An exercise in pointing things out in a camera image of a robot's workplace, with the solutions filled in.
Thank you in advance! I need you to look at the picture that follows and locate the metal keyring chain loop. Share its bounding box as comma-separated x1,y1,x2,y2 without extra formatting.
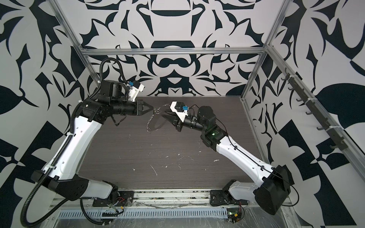
145,104,172,134

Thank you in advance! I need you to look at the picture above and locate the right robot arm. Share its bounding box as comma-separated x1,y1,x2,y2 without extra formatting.
162,102,291,215

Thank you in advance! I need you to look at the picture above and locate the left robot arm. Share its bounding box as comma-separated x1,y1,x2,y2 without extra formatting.
31,80,153,201

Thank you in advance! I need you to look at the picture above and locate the small circuit board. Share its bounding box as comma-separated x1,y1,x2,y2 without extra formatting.
227,207,245,223

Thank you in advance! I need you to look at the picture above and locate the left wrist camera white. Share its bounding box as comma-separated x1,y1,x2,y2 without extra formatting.
127,81,145,102

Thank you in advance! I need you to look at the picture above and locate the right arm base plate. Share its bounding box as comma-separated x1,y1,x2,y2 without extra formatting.
210,190,241,207

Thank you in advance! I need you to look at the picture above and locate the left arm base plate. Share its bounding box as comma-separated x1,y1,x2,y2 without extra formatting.
92,191,135,207

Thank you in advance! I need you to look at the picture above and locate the white slotted cable duct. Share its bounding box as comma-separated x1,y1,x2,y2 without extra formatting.
56,207,229,219

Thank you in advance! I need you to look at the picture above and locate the wall hook rail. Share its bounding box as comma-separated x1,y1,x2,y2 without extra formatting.
282,67,349,151

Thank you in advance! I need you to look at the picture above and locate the left corrugated black cable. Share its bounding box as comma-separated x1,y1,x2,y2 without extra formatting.
19,57,129,228

